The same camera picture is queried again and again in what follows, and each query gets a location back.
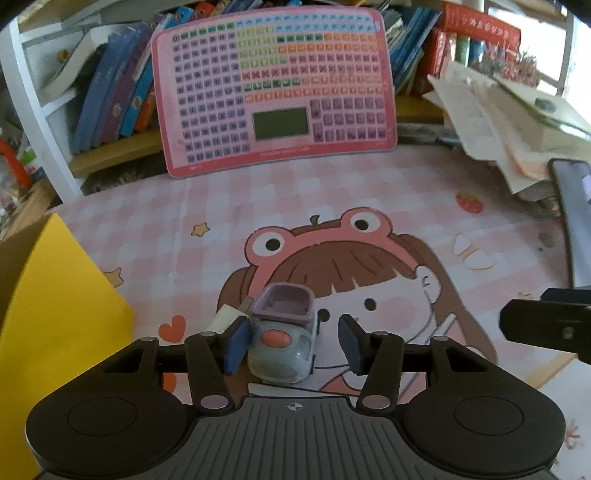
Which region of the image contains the red pen in cup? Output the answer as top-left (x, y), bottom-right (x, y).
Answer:
top-left (0, 138), bottom-right (33, 189)

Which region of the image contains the grey timer gadget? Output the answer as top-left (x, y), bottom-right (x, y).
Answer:
top-left (247, 282), bottom-right (320, 386)

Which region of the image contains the yellow cardboard box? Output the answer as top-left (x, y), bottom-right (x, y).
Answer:
top-left (1, 214), bottom-right (134, 479)

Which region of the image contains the stack of papers and books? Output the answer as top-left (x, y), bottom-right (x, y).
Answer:
top-left (424, 61), bottom-right (590, 201)

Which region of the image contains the small white charger cube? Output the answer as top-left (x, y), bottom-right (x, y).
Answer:
top-left (208, 304), bottom-right (250, 338)

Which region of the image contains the pink keyboard learning toy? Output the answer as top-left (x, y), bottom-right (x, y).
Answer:
top-left (151, 6), bottom-right (398, 178)

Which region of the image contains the pink checked tablecloth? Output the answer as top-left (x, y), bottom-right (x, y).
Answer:
top-left (58, 146), bottom-right (590, 479)

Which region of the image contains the white bookshelf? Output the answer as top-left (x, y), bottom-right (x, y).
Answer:
top-left (0, 0), bottom-right (578, 204)

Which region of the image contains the row of blue books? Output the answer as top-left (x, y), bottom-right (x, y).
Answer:
top-left (70, 6), bottom-right (192, 155)

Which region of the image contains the black smartphone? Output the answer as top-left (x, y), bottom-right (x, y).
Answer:
top-left (549, 158), bottom-right (591, 290)

